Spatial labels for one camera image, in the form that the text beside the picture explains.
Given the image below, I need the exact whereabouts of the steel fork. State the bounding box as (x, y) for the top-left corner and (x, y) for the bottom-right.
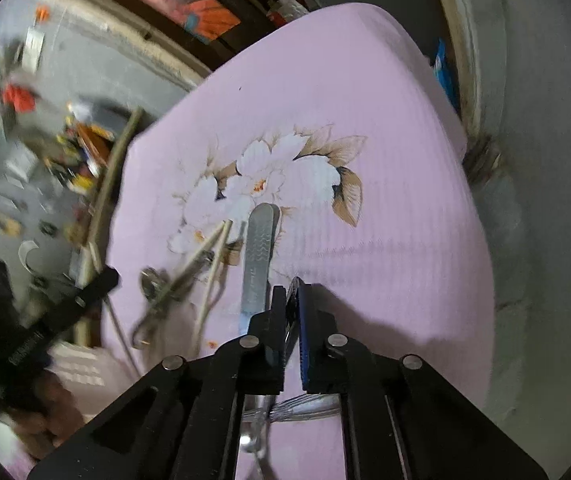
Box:
(242, 393), (341, 422)

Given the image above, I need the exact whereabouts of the pale chopstick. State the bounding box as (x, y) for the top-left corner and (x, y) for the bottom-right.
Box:
(189, 219), (234, 358)
(167, 220), (232, 289)

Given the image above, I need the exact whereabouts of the white plastic utensil caddy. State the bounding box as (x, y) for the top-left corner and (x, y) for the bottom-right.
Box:
(49, 342), (134, 420)

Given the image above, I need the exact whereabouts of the bronze long-handled spoon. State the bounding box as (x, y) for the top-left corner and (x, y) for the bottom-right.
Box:
(129, 249), (218, 351)

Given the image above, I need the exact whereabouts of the steel spoon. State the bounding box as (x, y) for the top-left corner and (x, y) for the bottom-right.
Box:
(139, 268), (195, 310)

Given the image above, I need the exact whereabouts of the person's left hand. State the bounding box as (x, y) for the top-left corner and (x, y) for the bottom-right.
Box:
(8, 372), (85, 460)

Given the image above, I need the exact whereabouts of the pink floral table cloth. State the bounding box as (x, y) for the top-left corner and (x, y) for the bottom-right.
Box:
(4, 1), (497, 480)

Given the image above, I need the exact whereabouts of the red plastic bag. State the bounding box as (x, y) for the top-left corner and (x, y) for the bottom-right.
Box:
(1, 84), (36, 114)

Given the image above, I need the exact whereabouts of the white wall switch socket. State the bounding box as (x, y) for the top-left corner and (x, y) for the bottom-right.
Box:
(21, 27), (45, 74)

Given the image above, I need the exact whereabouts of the orange wall hook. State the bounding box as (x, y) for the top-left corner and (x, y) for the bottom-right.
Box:
(35, 6), (50, 24)

